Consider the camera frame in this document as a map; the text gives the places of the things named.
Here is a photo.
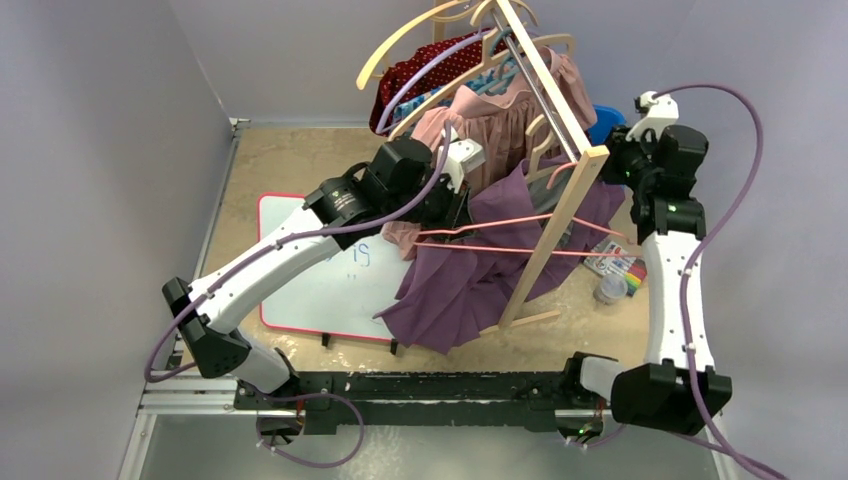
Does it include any purple hanger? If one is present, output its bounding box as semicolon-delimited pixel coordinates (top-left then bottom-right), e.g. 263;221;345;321
374;29;492;136

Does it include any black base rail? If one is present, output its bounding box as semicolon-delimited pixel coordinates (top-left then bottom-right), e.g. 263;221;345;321
234;371;598;435

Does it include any pink garment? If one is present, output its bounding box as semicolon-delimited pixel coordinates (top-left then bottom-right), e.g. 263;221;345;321
381;48;598;261

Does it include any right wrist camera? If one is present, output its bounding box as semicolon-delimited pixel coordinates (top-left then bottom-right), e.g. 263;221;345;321
626;91;679;141

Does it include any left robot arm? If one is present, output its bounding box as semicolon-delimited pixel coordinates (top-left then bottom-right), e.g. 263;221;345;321
161;132;485;409

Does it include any red polka dot dress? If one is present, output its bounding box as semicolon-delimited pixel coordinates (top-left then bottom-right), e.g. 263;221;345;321
369;33;483;134

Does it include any marker pack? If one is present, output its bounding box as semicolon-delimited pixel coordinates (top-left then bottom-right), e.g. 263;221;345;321
583;239;647;297

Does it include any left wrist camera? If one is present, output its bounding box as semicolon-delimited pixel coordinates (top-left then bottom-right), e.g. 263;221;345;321
437;127;486;194

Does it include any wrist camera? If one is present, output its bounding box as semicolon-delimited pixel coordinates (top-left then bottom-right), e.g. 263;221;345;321
626;91;679;141
437;127;486;194

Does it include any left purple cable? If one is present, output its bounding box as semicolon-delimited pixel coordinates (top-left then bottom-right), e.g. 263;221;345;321
142;119;454;384

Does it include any wooden clothes rack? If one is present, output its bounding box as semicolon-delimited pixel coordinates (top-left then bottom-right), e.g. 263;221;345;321
430;0;611;337

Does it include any blue floral garment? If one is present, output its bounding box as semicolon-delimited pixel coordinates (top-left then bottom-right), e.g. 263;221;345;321
387;59;516;127

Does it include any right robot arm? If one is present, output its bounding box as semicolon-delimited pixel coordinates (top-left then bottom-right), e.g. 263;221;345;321
561;125;733;436

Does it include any blue plastic bin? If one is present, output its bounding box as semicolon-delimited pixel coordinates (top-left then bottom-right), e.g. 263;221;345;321
587;105;626;145

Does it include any empty wooden hanger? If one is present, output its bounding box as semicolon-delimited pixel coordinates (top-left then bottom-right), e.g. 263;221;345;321
355;0;475;91

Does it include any plain wooden hanger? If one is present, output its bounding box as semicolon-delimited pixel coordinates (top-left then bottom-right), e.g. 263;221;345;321
525;114;559;184

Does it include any white board with pink edge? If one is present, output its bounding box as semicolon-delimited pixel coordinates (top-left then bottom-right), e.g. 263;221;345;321
259;234;409;342

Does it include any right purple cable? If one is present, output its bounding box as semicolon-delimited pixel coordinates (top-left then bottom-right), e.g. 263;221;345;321
653;83;790;480

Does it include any purple cable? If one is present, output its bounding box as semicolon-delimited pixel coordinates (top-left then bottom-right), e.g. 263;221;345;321
142;119;454;384
653;83;790;480

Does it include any purple pleated skirt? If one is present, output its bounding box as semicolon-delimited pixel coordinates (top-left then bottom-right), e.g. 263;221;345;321
373;154;627;356

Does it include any clear plastic cup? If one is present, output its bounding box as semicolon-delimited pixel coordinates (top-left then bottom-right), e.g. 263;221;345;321
593;273;629;305

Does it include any grey garment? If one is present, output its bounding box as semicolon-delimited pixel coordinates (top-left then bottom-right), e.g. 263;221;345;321
527;172;571;215

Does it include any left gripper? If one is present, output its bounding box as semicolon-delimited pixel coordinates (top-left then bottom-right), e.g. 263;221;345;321
386;169;479;245

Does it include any pink wire hanger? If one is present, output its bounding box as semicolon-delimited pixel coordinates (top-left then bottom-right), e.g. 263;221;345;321
409;162;635;246

